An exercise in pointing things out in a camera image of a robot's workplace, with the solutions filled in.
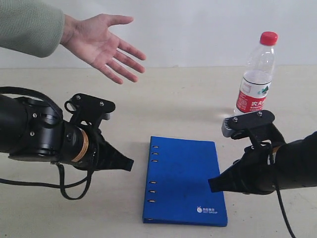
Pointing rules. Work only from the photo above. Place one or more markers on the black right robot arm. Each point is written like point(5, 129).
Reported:
point(295, 164)

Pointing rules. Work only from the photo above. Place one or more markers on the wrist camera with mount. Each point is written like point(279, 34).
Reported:
point(257, 126)
point(89, 109)

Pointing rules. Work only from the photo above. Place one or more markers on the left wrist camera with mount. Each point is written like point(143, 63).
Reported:
point(89, 109)

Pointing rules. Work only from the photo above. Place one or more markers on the blue ring binder notebook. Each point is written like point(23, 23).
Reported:
point(177, 189)

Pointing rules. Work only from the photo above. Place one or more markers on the green knit sleeve forearm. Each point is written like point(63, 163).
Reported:
point(31, 27)

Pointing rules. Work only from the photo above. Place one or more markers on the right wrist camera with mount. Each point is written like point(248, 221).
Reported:
point(257, 126)

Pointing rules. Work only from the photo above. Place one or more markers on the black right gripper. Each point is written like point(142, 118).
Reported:
point(252, 174)

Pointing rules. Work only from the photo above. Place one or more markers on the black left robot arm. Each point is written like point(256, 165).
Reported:
point(32, 131)

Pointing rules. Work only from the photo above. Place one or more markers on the clear water bottle red label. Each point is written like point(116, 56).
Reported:
point(257, 78)

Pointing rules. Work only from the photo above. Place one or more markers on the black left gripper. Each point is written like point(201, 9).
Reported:
point(101, 156)

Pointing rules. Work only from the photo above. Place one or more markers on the person's open bare hand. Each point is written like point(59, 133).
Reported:
point(92, 42)

